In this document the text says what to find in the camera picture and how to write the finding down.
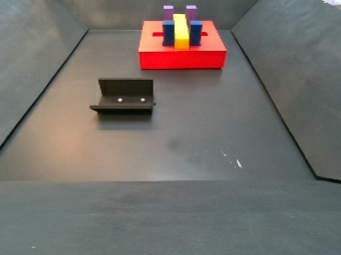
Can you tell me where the black bracket holder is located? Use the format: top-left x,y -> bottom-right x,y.
89,78 -> 155,113

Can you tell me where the red board base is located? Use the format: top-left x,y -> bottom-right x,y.
139,20 -> 225,70

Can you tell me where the purple arch block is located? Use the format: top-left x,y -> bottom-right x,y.
163,5 -> 196,21

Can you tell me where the yellow long bar block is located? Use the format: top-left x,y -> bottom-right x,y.
172,14 -> 188,50

